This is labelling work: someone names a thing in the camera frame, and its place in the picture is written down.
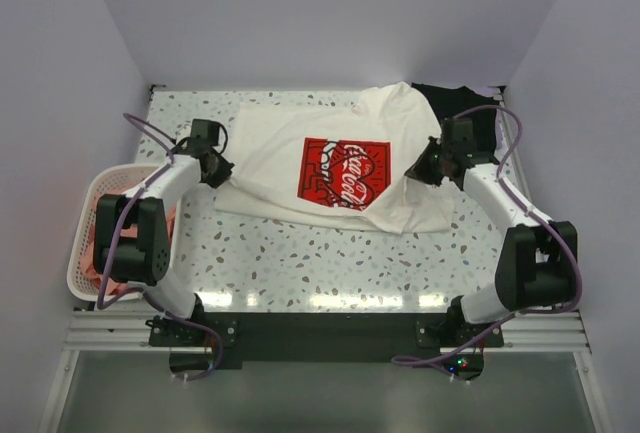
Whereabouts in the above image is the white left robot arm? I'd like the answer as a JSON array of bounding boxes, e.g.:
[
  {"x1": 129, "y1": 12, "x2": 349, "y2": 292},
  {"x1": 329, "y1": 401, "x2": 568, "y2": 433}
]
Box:
[{"x1": 93, "y1": 119, "x2": 234, "y2": 345}]

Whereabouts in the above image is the black folded t-shirt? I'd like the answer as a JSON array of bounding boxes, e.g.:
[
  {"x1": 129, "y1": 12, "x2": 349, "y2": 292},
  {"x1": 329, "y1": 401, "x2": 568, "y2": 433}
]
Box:
[{"x1": 410, "y1": 81, "x2": 501, "y2": 152}]

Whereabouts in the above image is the white t-shirt red print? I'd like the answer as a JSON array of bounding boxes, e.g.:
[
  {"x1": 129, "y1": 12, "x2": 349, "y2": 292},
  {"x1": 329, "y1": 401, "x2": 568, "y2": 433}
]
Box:
[{"x1": 214, "y1": 82, "x2": 454, "y2": 234}]

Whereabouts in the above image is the aluminium frame rail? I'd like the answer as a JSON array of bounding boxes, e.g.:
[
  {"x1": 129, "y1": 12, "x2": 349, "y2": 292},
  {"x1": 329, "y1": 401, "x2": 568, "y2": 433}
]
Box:
[{"x1": 62, "y1": 85, "x2": 594, "y2": 354}]

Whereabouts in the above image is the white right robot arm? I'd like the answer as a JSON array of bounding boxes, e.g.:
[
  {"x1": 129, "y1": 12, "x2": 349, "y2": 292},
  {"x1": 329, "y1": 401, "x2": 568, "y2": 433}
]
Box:
[{"x1": 405, "y1": 118, "x2": 582, "y2": 346}]

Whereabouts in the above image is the white plastic laundry basket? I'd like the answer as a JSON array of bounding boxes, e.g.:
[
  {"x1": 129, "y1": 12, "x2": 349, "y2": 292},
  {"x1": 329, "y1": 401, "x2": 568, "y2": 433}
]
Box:
[{"x1": 67, "y1": 163, "x2": 160, "y2": 302}]

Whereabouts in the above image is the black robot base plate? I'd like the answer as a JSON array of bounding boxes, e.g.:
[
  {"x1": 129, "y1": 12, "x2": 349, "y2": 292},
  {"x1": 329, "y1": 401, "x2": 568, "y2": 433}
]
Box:
[{"x1": 145, "y1": 312, "x2": 504, "y2": 379}]

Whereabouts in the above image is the pink crumpled t-shirt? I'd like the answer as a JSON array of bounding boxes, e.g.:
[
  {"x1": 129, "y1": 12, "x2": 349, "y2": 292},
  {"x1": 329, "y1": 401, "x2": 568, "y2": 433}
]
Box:
[{"x1": 78, "y1": 200, "x2": 176, "y2": 296}]

